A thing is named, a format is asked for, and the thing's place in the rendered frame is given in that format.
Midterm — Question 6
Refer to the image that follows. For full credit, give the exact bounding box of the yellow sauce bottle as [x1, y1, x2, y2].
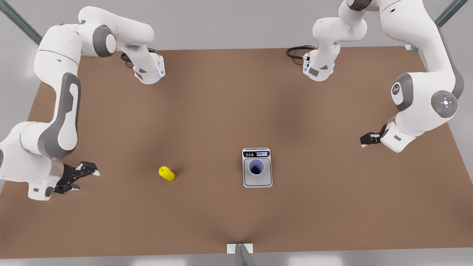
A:
[159, 166, 176, 182]

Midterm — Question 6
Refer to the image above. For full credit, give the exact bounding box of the pale lilac cup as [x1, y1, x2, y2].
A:
[248, 159, 266, 177]

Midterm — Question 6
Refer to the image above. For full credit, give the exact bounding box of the grey digital kitchen scale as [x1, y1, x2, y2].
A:
[242, 148, 273, 188]

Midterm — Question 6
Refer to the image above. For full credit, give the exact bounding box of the black cable loop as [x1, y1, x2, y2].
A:
[286, 45, 317, 67]
[120, 48, 156, 69]

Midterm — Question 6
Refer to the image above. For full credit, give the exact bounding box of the silver frame post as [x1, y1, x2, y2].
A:
[0, 0, 42, 46]
[434, 0, 468, 28]
[234, 243, 256, 266]

